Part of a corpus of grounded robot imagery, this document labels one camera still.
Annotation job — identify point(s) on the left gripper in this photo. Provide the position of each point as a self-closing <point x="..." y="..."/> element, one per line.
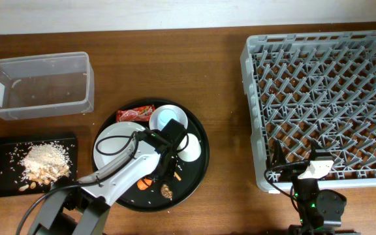
<point x="168" y="176"/>

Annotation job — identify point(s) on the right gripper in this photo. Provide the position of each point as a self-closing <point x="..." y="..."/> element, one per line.
<point x="292" y="172"/>

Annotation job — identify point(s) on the light blue cup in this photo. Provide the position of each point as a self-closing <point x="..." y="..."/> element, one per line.
<point x="164" y="117"/>

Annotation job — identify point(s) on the white cup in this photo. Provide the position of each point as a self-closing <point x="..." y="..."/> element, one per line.
<point x="189" y="149"/>

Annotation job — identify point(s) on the red snack wrapper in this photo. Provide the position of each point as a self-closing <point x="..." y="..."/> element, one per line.
<point x="142" y="113"/>

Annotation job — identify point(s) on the orange carrot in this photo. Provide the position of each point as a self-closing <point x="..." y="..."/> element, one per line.
<point x="144" y="183"/>

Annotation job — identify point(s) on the brown food scrap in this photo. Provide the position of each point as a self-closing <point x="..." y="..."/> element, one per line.
<point x="166" y="191"/>

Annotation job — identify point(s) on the white plate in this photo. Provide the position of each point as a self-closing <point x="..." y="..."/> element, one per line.
<point x="111" y="140"/>

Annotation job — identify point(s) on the rice and food scraps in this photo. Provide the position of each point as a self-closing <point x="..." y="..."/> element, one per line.
<point x="26" y="166"/>

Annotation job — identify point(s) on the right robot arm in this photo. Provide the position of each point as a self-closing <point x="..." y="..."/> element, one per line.
<point x="320" y="211"/>

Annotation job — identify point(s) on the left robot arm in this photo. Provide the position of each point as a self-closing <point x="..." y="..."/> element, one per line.
<point x="82" y="206"/>

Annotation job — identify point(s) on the grey dishwasher rack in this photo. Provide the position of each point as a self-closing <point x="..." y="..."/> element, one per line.
<point x="313" y="86"/>

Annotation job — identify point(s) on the round black serving tray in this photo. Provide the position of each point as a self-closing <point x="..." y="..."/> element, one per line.
<point x="191" y="173"/>

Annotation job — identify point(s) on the white bowl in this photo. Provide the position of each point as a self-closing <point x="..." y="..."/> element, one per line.
<point x="182" y="117"/>

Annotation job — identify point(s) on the wooden chopstick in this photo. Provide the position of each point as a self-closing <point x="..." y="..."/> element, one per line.
<point x="177" y="176"/>

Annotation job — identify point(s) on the clear plastic bin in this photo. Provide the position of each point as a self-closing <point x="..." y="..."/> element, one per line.
<point x="48" y="85"/>

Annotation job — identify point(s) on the black rectangular tray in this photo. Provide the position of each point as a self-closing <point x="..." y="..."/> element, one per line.
<point x="14" y="148"/>

